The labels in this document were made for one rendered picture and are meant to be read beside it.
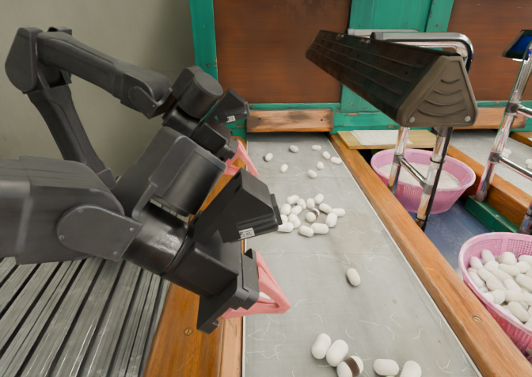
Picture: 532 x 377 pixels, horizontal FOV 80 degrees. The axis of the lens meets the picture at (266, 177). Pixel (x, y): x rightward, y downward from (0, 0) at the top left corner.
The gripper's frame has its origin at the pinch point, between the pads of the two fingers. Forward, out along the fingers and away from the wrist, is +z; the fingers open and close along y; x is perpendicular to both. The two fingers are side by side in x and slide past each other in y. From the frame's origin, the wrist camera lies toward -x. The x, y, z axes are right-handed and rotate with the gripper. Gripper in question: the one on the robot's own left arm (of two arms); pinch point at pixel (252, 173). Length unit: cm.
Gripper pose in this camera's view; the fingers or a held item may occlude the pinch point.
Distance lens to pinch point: 64.7
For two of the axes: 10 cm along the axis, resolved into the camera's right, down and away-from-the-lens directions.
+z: 7.6, 5.6, 3.2
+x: -6.5, 6.9, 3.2
